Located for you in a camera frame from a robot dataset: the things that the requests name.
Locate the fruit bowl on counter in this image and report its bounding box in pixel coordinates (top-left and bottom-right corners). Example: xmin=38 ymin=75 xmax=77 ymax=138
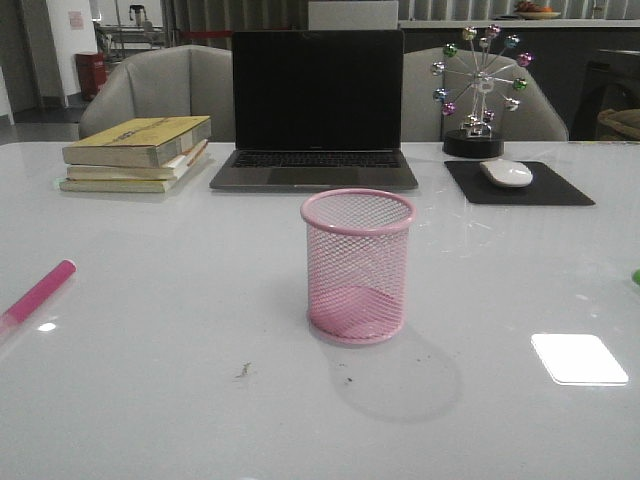
xmin=514 ymin=0 xmax=561 ymax=20

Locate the pink mesh pen holder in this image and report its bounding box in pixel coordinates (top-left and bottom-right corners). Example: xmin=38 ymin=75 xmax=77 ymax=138
xmin=300 ymin=188 xmax=416 ymax=344

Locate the grey armchair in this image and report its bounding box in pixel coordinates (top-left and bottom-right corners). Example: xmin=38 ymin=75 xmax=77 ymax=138
xmin=401 ymin=47 xmax=569 ymax=142
xmin=79 ymin=45 xmax=235 ymax=142

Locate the left grey armchair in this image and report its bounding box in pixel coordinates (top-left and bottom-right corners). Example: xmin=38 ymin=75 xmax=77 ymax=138
xmin=79 ymin=45 xmax=235 ymax=142

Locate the black mouse pad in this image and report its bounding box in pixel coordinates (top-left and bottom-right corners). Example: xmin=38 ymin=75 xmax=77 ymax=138
xmin=444 ymin=161 xmax=595 ymax=206

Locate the bottom yellow book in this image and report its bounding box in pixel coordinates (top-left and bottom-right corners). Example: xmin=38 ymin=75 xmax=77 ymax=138
xmin=58 ymin=159 xmax=199 ymax=193

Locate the ferris wheel desk toy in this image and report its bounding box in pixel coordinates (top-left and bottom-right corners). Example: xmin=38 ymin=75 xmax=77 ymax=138
xmin=430 ymin=23 xmax=534 ymax=159

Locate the red bin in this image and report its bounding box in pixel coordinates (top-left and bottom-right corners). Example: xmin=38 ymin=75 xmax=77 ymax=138
xmin=75 ymin=52 xmax=107 ymax=101

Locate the pink highlighter pen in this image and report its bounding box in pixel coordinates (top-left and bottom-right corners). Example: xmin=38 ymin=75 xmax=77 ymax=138
xmin=1 ymin=259 xmax=77 ymax=343

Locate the grey open laptop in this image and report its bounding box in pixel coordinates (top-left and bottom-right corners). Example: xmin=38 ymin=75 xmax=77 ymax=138
xmin=210 ymin=30 xmax=418 ymax=191

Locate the white computer mouse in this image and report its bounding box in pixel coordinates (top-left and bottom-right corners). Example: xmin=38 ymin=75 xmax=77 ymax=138
xmin=479 ymin=159 xmax=533 ymax=188

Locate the right grey armchair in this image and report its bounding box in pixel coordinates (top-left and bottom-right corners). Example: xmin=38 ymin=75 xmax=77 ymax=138
xmin=401 ymin=47 xmax=569 ymax=142

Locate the yellow book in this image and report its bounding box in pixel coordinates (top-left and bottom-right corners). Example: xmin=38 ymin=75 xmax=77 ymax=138
xmin=58 ymin=159 xmax=199 ymax=193
xmin=62 ymin=116 xmax=211 ymax=168

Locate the middle cream book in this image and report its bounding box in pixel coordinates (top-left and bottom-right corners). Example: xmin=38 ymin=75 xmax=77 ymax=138
xmin=67 ymin=140 xmax=208 ymax=180

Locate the top yellow book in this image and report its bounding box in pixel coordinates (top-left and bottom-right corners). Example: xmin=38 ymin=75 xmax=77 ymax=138
xmin=62 ymin=116 xmax=211 ymax=168

